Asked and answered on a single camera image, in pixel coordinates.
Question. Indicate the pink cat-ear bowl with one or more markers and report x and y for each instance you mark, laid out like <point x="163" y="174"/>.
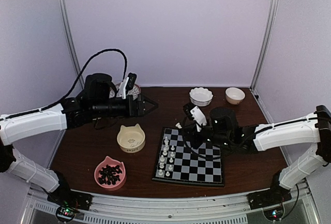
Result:
<point x="112" y="162"/>

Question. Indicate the white scalloped dish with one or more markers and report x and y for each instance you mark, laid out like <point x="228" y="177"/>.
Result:
<point x="200" y="96"/>

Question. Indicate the cream cat-ear bowl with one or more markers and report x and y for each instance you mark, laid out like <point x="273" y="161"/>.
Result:
<point x="131" y="139"/>

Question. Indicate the aluminium front rail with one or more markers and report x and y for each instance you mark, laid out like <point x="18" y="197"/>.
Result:
<point x="233" y="208"/>

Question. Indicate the left aluminium frame post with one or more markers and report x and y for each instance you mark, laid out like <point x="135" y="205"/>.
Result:
<point x="69" y="38"/>

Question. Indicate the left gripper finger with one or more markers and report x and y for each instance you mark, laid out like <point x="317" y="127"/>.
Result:
<point x="149" y="101"/>
<point x="145" y="111"/>

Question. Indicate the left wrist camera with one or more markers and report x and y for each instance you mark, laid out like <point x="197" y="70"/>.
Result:
<point x="126" y="85"/>

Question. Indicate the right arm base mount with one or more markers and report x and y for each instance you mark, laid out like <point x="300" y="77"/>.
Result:
<point x="266" y="198"/>

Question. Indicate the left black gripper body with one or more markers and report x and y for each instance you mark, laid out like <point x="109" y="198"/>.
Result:
<point x="103" y="107"/>

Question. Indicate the black white chessboard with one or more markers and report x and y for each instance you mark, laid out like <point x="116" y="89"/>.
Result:
<point x="201" y="167"/>

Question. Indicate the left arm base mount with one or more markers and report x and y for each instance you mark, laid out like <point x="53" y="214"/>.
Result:
<point x="72" y="199"/>

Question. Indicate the pile of black chess pieces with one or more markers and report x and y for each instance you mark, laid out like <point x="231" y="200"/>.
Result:
<point x="110" y="175"/>

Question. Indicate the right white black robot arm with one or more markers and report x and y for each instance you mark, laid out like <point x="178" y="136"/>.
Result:
<point x="313" y="128"/>

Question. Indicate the white chess bishop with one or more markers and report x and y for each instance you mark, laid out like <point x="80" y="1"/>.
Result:
<point x="166" y="141"/>

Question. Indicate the right aluminium frame post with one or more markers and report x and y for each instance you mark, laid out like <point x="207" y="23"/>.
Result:
<point x="273" y="7"/>

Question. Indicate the aluminium frame post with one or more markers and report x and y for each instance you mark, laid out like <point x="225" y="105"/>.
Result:
<point x="69" y="38"/>
<point x="273" y="7"/>

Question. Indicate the small cream bowl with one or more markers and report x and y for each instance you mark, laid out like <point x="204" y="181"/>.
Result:
<point x="234" y="95"/>

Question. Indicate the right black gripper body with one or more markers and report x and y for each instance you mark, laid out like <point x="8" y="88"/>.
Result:
<point x="220" y="139"/>

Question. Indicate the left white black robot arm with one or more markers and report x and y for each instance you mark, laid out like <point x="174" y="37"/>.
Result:
<point x="18" y="126"/>

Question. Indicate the patterned ceramic plate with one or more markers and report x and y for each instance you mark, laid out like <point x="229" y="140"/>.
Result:
<point x="134" y="92"/>

